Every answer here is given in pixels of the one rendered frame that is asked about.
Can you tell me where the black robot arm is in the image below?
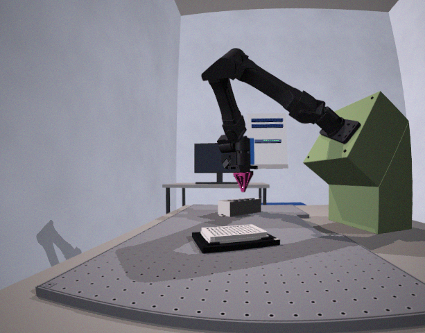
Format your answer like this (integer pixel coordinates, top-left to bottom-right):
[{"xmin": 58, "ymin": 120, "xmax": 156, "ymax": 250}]
[{"xmin": 201, "ymin": 48, "xmax": 361, "ymax": 169}]

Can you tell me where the white well plate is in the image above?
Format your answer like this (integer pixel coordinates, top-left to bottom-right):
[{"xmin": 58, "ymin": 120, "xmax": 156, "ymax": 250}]
[{"xmin": 200, "ymin": 224, "xmax": 269, "ymax": 244}]

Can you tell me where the white button panel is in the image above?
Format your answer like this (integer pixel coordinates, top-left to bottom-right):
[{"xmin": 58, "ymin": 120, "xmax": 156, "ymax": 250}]
[{"xmin": 218, "ymin": 198, "xmax": 261, "ymax": 217}]

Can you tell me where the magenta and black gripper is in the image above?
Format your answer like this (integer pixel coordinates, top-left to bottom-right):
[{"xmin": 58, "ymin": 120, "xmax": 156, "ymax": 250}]
[{"xmin": 228, "ymin": 151, "xmax": 258, "ymax": 192}]

